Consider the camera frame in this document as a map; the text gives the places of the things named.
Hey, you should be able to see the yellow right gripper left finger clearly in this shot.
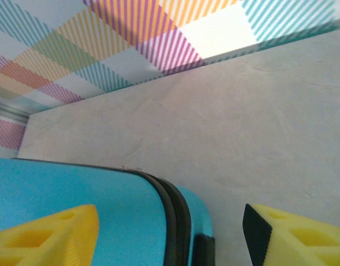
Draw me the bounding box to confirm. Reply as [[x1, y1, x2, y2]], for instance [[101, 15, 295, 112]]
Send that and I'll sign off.
[[0, 204, 100, 266]]

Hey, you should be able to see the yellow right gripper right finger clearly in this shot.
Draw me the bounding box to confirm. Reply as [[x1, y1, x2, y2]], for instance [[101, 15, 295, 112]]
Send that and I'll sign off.
[[241, 203, 340, 266]]

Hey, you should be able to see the turquoise hard-shell suitcase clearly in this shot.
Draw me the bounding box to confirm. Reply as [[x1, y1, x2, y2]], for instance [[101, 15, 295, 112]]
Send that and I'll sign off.
[[0, 157, 217, 266]]

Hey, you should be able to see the aluminium frame post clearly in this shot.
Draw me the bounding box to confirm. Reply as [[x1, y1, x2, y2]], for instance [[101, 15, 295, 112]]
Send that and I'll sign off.
[[0, 100, 30, 125]]

